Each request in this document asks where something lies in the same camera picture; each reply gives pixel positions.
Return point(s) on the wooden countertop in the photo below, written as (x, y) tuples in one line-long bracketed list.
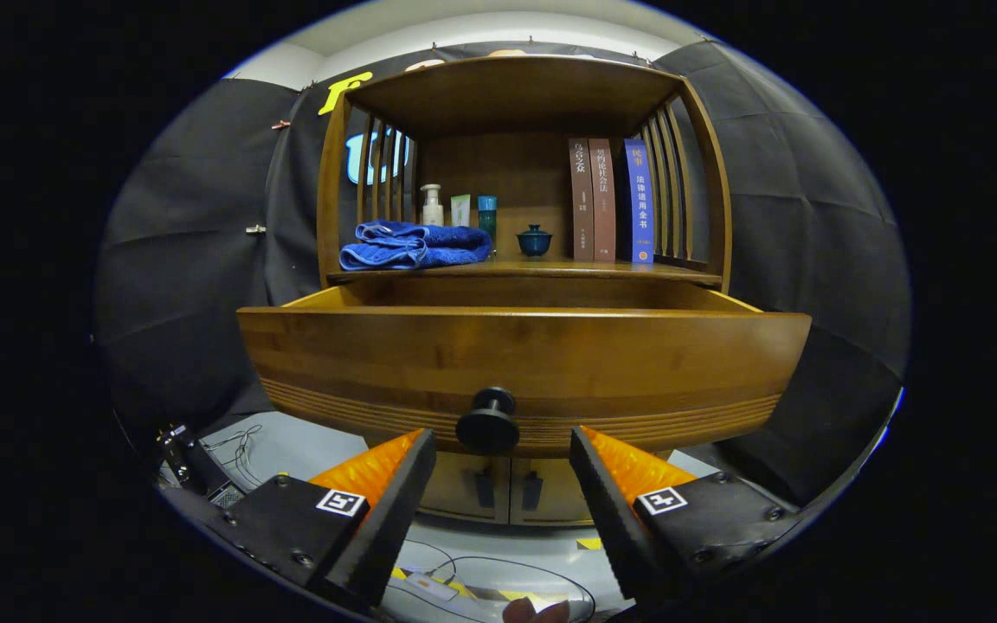
[(550, 268)]

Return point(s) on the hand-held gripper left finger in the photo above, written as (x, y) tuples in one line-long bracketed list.
[(395, 519)]

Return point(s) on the white power adapter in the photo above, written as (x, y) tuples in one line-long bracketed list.
[(431, 586)]

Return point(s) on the yellow floor tape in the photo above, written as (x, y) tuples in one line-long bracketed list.
[(589, 543)]

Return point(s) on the wooden cabinet door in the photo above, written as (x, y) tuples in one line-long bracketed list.
[(455, 493), (559, 493)]

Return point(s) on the white green tube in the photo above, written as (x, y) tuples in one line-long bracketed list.
[(460, 210)]

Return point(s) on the white pump bottle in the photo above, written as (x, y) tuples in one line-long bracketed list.
[(432, 212)]

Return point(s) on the blue book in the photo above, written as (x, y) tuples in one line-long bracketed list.
[(639, 208)]

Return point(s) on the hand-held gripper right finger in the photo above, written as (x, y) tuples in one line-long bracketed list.
[(615, 519)]

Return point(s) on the wooden cabinet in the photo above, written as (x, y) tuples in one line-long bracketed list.
[(507, 95)]

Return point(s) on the blue cap glass bottle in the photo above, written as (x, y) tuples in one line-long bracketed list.
[(487, 216)]

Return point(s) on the black electronic device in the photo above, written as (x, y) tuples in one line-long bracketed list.
[(196, 463)]

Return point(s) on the dark blue lidded teacup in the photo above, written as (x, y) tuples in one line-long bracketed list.
[(534, 242)]

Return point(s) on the black drawer knob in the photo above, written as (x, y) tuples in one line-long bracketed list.
[(487, 428)]

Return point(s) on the blue towel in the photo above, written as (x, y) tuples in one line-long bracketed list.
[(429, 247)]

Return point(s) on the reddish brown book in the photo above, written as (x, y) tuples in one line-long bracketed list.
[(602, 208)]

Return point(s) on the wooden drawer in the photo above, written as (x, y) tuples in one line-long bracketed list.
[(464, 355)]

